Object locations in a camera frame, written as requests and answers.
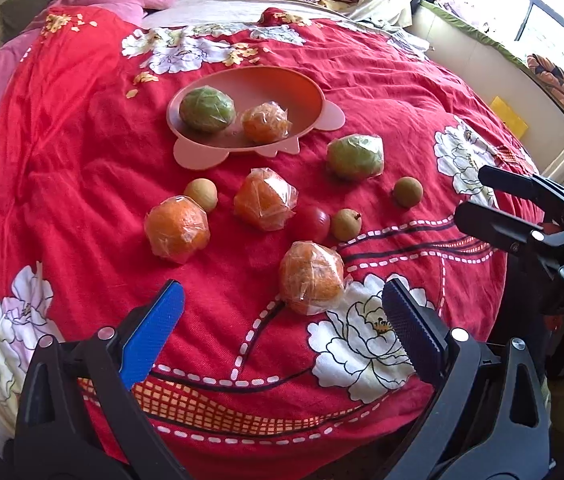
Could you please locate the yellow packet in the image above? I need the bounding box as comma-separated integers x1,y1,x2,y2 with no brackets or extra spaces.
489,96,530,137

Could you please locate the brown longan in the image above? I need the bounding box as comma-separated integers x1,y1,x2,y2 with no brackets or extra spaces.
331,208,364,242
393,176,424,209
184,178,219,213

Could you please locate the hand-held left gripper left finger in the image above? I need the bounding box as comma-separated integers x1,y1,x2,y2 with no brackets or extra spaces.
4,280,194,480

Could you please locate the red floral blanket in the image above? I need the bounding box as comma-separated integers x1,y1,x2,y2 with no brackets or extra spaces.
0,5,545,480

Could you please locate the pink plastic plate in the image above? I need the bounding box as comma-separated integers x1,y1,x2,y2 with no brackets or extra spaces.
166,66,347,170

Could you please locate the beige bed sheet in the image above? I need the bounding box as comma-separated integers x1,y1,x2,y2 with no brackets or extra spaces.
141,0,363,30

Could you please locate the plastic-wrapped green citrus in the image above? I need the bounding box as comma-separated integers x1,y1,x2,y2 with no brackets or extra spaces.
326,133,385,182
178,86,237,134

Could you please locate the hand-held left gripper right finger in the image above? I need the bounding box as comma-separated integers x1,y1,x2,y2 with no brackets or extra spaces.
381,277,555,480

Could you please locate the plastic-wrapped orange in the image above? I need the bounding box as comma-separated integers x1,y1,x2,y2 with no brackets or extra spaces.
233,167,298,232
278,241,345,317
144,196,211,265
241,102,291,144

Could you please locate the red tomato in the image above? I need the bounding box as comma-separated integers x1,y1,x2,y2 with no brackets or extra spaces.
289,205,331,243

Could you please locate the orange black patterned cloth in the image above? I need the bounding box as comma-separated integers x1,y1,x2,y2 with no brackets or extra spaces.
527,52,564,121

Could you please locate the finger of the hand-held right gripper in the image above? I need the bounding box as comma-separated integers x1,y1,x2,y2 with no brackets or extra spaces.
454,200,564,274
478,164,564,232

